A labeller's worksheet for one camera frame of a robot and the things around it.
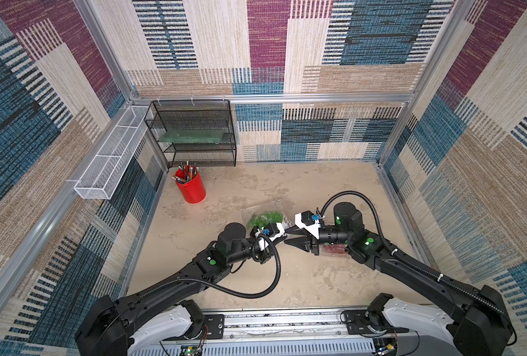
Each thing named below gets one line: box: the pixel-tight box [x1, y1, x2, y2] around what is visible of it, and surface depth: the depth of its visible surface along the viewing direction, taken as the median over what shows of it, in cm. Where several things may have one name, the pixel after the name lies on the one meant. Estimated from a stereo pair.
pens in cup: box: [172, 160, 199, 184], surface depth 99 cm
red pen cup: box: [175, 165, 208, 204], surface depth 101 cm
